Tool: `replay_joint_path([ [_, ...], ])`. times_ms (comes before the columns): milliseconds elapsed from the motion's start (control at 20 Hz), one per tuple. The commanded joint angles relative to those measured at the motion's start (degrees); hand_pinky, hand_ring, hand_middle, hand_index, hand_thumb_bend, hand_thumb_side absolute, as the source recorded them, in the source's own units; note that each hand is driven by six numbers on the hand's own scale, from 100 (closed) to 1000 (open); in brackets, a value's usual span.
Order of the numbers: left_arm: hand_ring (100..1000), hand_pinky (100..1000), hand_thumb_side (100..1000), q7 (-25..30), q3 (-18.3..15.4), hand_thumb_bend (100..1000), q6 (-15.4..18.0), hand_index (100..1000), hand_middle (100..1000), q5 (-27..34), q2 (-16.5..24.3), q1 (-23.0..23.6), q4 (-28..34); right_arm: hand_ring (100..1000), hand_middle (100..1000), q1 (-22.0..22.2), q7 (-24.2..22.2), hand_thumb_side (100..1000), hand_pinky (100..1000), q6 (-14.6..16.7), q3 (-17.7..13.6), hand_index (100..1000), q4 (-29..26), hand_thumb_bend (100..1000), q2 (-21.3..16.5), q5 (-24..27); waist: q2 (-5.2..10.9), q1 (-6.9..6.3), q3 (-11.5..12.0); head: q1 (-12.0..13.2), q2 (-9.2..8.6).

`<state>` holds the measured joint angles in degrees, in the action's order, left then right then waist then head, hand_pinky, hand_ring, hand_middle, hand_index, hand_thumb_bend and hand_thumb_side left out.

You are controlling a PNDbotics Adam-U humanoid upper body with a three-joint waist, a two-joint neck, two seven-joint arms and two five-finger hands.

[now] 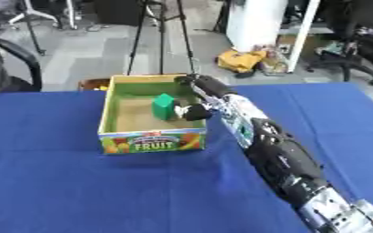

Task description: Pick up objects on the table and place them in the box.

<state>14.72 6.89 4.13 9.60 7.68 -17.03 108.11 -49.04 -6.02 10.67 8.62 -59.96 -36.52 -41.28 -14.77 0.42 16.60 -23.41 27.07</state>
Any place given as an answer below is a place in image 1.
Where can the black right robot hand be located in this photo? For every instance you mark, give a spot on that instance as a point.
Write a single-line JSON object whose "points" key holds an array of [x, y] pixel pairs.
{"points": [[208, 85]]}

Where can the green rectangular block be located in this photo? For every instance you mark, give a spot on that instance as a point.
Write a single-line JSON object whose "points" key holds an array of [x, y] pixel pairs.
{"points": [[163, 104]]}

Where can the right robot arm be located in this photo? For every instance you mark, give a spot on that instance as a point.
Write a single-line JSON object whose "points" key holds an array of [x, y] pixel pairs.
{"points": [[288, 157]]}

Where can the cardboard box with green inside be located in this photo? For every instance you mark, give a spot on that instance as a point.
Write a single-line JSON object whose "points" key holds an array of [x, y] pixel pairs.
{"points": [[142, 121]]}

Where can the yellow bag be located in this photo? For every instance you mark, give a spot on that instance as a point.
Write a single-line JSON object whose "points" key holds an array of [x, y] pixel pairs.
{"points": [[240, 60]]}

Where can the black tripod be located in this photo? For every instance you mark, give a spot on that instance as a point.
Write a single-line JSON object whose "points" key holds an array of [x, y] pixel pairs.
{"points": [[162, 36]]}

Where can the white cabinet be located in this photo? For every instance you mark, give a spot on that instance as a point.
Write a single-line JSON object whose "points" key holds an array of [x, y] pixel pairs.
{"points": [[256, 24]]}

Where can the brown basket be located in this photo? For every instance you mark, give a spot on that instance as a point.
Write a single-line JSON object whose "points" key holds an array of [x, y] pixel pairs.
{"points": [[91, 84]]}

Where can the black office chair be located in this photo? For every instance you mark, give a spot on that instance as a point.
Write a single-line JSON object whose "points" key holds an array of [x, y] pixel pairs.
{"points": [[359, 45]]}

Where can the thin black stand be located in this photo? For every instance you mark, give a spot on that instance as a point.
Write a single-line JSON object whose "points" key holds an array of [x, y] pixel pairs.
{"points": [[33, 33]]}

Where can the white chair base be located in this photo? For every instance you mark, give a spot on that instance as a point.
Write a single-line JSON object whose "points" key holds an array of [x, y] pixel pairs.
{"points": [[33, 13]]}

